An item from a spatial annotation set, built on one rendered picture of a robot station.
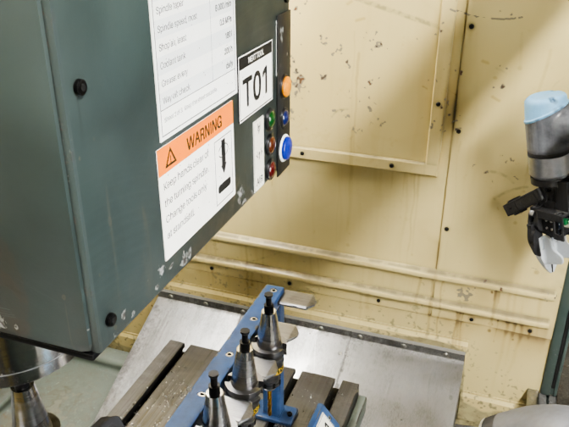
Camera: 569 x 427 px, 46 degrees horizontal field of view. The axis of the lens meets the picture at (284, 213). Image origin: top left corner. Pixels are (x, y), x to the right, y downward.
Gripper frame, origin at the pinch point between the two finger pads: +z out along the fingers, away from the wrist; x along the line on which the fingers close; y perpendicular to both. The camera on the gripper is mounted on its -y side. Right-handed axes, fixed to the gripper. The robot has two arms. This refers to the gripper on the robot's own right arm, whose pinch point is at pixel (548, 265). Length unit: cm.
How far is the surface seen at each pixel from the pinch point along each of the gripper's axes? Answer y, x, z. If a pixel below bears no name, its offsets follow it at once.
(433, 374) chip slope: -32, -8, 38
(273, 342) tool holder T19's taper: -9, -58, -7
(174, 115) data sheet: 31, -78, -57
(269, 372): -5, -62, -4
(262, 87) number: 18, -63, -55
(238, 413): 1, -71, -4
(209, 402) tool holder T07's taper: 5, -76, -11
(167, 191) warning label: 31, -81, -52
